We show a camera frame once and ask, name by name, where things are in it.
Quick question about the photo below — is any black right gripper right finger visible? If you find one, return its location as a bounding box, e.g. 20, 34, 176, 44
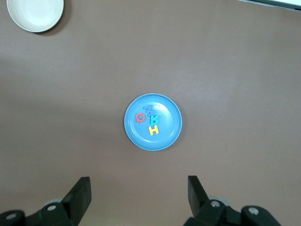
183, 175, 284, 226

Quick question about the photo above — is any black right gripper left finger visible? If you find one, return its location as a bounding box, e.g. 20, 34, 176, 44
0, 176, 91, 226

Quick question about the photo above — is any yellow foam capital H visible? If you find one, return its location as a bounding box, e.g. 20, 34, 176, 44
148, 125, 160, 137

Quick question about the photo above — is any dark blue foam letter M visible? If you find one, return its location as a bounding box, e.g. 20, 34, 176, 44
143, 105, 158, 118

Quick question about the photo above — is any blue plate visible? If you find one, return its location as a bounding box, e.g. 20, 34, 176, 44
123, 93, 183, 152

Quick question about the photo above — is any beige plate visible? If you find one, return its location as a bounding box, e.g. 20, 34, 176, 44
6, 0, 65, 33

